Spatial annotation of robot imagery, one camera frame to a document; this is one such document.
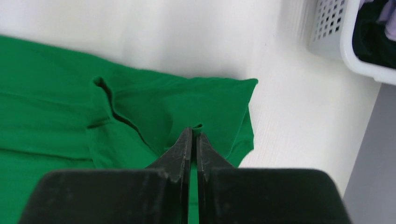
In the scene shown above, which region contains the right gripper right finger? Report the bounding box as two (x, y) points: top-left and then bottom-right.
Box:
(196, 133), (351, 224)

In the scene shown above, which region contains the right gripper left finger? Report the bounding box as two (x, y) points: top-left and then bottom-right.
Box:
(19, 127), (192, 224)

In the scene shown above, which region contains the green t shirt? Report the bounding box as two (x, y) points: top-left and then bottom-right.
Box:
(0, 36), (258, 224)

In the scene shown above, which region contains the white plastic laundry basket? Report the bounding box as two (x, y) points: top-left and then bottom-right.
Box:
(308, 0), (396, 85)

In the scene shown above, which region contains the black t shirt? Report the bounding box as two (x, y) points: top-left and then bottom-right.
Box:
(352, 3), (396, 69)

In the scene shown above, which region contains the lilac t shirt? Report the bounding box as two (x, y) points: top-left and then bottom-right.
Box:
(359, 0), (396, 42)

